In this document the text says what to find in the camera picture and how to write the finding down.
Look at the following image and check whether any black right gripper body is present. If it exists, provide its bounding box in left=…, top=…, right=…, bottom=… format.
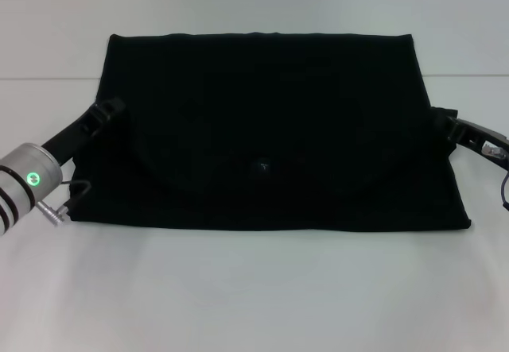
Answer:
left=456, top=117, right=509, bottom=159

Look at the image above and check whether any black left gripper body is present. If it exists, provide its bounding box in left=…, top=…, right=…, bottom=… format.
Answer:
left=41, top=104, right=105, bottom=167

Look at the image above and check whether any black shirt with FREE print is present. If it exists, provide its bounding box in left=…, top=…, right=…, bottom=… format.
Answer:
left=69, top=31, right=474, bottom=233

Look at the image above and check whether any right wrist cable with plug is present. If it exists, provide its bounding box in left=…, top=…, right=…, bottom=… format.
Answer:
left=481, top=144, right=509, bottom=211

